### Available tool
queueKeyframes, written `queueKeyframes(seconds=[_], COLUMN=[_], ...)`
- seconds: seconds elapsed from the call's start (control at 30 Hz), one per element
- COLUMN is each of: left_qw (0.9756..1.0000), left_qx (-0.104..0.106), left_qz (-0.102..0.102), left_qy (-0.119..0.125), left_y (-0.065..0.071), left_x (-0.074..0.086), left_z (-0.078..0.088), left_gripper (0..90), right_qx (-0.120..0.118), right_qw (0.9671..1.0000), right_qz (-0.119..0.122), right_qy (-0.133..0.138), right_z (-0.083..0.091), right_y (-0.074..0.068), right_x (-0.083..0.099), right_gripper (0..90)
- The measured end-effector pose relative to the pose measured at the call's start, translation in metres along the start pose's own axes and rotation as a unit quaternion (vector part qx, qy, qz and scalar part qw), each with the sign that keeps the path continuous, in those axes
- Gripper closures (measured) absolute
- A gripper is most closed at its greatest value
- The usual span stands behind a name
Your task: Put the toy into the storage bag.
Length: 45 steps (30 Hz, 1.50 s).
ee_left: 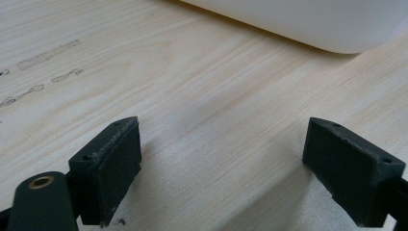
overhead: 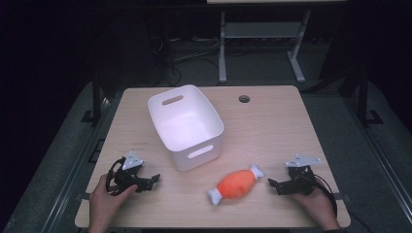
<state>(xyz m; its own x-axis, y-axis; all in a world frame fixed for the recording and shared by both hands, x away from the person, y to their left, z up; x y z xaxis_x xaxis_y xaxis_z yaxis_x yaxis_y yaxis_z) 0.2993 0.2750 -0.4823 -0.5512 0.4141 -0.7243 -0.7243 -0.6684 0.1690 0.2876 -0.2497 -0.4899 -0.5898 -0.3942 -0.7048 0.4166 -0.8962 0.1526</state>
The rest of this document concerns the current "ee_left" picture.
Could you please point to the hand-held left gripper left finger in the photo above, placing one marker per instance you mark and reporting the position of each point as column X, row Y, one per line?
column 106, row 173

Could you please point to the white plastic container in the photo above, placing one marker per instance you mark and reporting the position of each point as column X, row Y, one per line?
column 308, row 19

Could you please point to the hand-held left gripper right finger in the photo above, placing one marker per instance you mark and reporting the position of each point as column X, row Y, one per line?
column 349, row 173

